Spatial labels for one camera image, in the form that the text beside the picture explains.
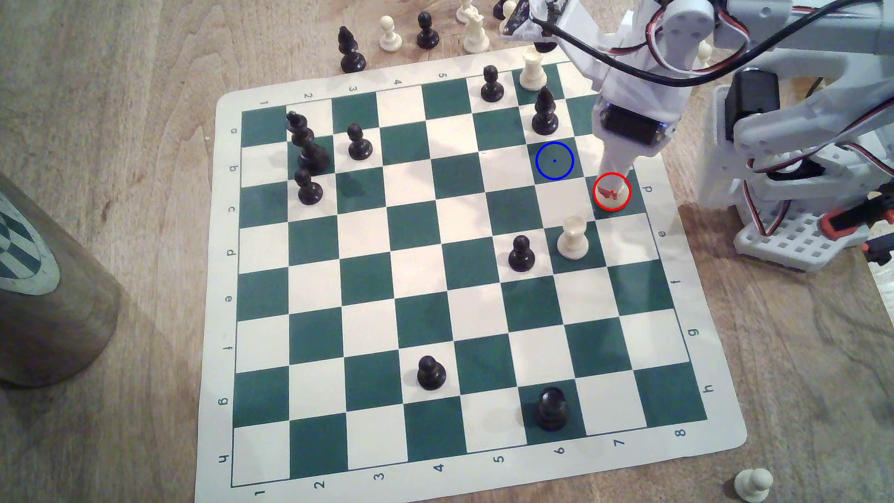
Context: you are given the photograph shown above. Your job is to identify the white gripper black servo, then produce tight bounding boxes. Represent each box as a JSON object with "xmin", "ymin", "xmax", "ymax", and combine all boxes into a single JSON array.
[{"xmin": 592, "ymin": 66, "xmax": 692, "ymax": 202}]

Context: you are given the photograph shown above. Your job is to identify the black bishop chess piece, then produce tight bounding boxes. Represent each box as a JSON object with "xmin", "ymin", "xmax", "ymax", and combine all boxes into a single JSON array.
[
  {"xmin": 337, "ymin": 26, "xmax": 367, "ymax": 74},
  {"xmin": 531, "ymin": 87, "xmax": 560, "ymax": 136}
]

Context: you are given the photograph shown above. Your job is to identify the white rook chess piece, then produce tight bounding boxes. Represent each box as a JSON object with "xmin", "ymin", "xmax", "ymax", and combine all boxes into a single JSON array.
[
  {"xmin": 557, "ymin": 214, "xmax": 589, "ymax": 261},
  {"xmin": 519, "ymin": 50, "xmax": 549, "ymax": 92}
]

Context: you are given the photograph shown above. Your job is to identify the black pawn chess piece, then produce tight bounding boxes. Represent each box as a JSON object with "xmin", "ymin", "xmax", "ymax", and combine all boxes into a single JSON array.
[
  {"xmin": 294, "ymin": 169, "xmax": 324, "ymax": 206},
  {"xmin": 508, "ymin": 235, "xmax": 536, "ymax": 273},
  {"xmin": 416, "ymin": 12, "xmax": 441, "ymax": 50},
  {"xmin": 347, "ymin": 123, "xmax": 374, "ymax": 162},
  {"xmin": 417, "ymin": 355, "xmax": 447, "ymax": 391},
  {"xmin": 481, "ymin": 65, "xmax": 505, "ymax": 103}
]

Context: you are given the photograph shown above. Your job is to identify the white knight chess piece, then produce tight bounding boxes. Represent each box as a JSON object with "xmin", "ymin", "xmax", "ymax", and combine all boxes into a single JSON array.
[{"xmin": 463, "ymin": 14, "xmax": 491, "ymax": 54}]

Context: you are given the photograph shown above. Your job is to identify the green white chess board mat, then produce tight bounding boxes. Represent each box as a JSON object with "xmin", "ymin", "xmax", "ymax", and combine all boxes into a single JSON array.
[{"xmin": 194, "ymin": 33, "xmax": 748, "ymax": 503}]

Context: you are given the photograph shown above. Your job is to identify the black rook chess piece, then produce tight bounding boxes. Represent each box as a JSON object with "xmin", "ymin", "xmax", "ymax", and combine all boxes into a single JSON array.
[{"xmin": 534, "ymin": 387, "xmax": 570, "ymax": 432}]

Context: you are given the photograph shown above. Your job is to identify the black king chess piece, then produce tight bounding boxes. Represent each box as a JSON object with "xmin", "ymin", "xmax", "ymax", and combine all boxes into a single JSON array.
[{"xmin": 285, "ymin": 110, "xmax": 331, "ymax": 176}]

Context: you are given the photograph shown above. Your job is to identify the brown chess set tube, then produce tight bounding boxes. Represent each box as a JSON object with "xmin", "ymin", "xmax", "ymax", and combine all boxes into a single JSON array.
[{"xmin": 0, "ymin": 173, "xmax": 123, "ymax": 389}]

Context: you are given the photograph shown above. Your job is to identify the orange black clamp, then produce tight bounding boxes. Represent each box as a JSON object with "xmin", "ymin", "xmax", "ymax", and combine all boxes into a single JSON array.
[{"xmin": 819, "ymin": 194, "xmax": 894, "ymax": 266}]

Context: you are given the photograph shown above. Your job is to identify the black cable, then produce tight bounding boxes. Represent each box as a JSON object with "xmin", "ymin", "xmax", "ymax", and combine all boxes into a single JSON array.
[{"xmin": 531, "ymin": 0, "xmax": 894, "ymax": 86}]

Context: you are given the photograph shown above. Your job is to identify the red white black servo wires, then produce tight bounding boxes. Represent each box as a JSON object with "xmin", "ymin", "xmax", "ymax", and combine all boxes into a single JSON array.
[{"xmin": 746, "ymin": 159, "xmax": 793, "ymax": 240}]

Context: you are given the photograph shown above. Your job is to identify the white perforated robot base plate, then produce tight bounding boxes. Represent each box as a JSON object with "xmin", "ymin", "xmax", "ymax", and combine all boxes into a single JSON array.
[{"xmin": 733, "ymin": 203, "xmax": 870, "ymax": 273}]

